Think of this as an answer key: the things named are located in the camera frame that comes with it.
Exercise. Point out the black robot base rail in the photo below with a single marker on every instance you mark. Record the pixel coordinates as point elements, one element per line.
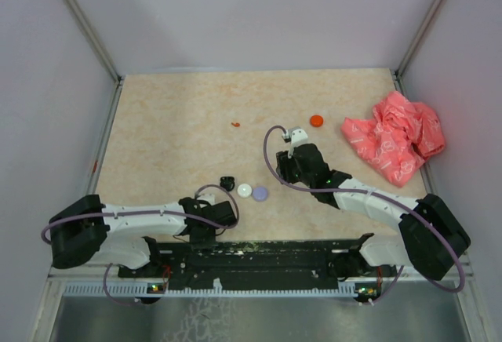
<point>323,268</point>

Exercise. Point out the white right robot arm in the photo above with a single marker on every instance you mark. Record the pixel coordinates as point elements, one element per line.
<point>428,236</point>

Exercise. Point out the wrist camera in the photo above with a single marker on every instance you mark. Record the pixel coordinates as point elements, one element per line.
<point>296,137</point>
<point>206,199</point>

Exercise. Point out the purple earbud charging case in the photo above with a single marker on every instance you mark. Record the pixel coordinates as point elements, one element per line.
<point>260,194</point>

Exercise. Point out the orange earbud charging case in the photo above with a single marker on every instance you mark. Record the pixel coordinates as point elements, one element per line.
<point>316,120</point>

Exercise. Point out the pink crumpled plastic bag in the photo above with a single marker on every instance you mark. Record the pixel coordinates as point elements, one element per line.
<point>399,138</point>

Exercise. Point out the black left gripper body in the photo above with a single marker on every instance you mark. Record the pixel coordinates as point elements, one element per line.
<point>209,237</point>

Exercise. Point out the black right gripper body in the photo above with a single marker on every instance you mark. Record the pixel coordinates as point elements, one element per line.
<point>290,170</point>

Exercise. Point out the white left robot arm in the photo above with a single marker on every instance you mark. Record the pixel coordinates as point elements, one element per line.
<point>91,232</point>

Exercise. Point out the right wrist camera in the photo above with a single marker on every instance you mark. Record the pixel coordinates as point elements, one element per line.
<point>296,137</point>

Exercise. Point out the white earbud charging case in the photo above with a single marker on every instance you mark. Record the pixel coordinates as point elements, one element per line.
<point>244,190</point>

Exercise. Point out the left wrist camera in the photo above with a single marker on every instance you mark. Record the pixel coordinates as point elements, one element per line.
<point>206,199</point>

